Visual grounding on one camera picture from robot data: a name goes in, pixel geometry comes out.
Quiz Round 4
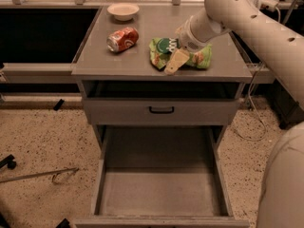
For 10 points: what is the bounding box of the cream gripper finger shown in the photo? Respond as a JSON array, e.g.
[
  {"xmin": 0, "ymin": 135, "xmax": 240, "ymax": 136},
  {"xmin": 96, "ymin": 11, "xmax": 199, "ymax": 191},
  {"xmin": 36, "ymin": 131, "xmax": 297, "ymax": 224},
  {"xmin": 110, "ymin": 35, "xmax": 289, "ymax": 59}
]
[{"xmin": 164, "ymin": 48, "xmax": 190, "ymax": 75}]

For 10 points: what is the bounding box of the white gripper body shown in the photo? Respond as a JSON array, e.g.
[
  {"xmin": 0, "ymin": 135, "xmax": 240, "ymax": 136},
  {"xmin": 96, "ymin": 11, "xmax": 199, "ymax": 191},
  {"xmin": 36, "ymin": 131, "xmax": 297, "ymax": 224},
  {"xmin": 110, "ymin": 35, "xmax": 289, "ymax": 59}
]
[{"xmin": 176, "ymin": 18, "xmax": 212, "ymax": 52}]

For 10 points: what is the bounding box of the green rice chip bag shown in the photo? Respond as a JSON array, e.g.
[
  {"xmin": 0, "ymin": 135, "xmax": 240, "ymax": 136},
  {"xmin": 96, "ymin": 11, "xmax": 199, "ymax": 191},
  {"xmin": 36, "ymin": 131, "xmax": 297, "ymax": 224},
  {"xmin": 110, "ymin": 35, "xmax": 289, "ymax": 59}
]
[{"xmin": 149, "ymin": 37, "xmax": 212, "ymax": 69}]

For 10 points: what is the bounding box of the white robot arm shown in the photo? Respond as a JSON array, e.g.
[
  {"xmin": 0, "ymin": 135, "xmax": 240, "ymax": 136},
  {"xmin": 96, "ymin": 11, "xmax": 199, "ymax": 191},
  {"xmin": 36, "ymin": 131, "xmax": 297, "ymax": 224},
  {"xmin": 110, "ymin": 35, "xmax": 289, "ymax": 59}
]
[{"xmin": 165, "ymin": 0, "xmax": 304, "ymax": 228}]

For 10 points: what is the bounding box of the closed grey top drawer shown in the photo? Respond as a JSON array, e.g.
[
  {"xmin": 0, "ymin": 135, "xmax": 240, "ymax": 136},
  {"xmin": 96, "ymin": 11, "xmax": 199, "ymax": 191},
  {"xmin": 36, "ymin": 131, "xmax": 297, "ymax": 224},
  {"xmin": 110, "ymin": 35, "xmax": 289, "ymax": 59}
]
[{"xmin": 83, "ymin": 99, "xmax": 238, "ymax": 125}]

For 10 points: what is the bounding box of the grey drawer cabinet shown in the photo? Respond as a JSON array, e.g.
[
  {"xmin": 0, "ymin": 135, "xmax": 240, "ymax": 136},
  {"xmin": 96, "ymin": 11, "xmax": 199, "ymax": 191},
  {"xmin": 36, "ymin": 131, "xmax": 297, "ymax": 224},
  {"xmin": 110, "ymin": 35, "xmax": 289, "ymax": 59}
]
[{"xmin": 72, "ymin": 5, "xmax": 252, "ymax": 140}]

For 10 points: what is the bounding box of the orange soda can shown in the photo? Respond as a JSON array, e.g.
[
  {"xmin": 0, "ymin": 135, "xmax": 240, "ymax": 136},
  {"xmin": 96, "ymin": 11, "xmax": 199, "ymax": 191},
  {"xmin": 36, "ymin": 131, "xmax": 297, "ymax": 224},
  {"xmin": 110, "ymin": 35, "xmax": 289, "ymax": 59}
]
[{"xmin": 106, "ymin": 27, "xmax": 139, "ymax": 52}]

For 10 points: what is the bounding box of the white ceramic bowl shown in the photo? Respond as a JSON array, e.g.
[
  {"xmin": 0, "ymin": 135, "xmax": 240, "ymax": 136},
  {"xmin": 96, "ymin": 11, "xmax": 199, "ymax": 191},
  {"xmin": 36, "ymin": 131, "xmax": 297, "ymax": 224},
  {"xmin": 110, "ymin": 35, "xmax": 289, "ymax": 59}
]
[{"xmin": 107, "ymin": 3, "xmax": 140, "ymax": 22}]

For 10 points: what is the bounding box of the small black floor block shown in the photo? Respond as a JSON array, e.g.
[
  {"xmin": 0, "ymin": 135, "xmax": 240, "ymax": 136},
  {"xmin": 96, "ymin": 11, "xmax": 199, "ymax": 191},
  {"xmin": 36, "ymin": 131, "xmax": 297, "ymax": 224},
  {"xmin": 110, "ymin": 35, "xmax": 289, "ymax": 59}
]
[{"xmin": 53, "ymin": 99, "xmax": 65, "ymax": 111}]

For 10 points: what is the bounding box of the metal rod with hook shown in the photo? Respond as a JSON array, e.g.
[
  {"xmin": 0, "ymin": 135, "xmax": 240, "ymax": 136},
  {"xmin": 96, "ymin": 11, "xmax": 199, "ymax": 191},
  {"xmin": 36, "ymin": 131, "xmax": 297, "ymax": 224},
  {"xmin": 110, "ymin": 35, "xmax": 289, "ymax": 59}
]
[{"xmin": 0, "ymin": 167, "xmax": 79, "ymax": 183}]

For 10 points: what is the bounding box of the black caster foot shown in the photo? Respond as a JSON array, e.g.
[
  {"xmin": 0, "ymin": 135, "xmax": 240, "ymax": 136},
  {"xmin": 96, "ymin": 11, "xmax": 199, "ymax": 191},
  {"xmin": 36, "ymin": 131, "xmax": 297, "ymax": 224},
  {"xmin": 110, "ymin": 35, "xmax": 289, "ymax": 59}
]
[{"xmin": 0, "ymin": 155, "xmax": 17, "ymax": 169}]

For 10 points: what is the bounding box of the black drawer handle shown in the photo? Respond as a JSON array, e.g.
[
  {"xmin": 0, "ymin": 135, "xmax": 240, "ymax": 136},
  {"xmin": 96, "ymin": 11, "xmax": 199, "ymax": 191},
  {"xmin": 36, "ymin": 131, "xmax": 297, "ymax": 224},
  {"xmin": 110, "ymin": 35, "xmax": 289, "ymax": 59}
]
[{"xmin": 148, "ymin": 106, "xmax": 175, "ymax": 114}]

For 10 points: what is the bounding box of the white coiled hose fixture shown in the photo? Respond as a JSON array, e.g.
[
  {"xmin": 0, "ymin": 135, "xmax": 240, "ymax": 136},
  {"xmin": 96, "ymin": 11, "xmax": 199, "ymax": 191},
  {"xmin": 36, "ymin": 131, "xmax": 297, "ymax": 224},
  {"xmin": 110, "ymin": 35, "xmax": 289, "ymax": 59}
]
[{"xmin": 261, "ymin": 0, "xmax": 278, "ymax": 12}]

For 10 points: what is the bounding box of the white cable on floor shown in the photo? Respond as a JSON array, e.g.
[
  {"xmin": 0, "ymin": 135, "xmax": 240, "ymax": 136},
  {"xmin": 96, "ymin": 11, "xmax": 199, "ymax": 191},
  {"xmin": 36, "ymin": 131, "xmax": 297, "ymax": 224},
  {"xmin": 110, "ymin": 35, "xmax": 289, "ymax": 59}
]
[{"xmin": 232, "ymin": 7, "xmax": 283, "ymax": 143}]

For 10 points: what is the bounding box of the grey metal rail frame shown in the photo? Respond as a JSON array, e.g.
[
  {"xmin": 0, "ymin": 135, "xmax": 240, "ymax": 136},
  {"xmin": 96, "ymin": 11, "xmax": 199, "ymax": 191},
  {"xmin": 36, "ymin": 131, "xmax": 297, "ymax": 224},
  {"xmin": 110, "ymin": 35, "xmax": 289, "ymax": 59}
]
[{"xmin": 1, "ymin": 63, "xmax": 75, "ymax": 84}]

